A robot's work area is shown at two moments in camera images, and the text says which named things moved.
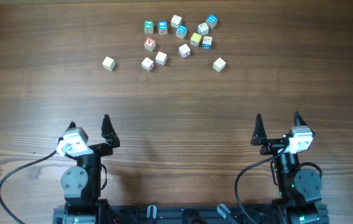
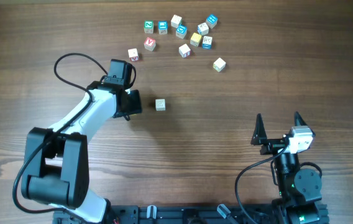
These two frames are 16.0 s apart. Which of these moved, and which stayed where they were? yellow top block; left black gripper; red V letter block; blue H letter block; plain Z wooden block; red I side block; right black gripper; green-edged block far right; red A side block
Moved: plain Z wooden block; left black gripper; red A side block
Stayed: blue H letter block; red V letter block; yellow top block; green-edged block far right; right black gripper; red I side block
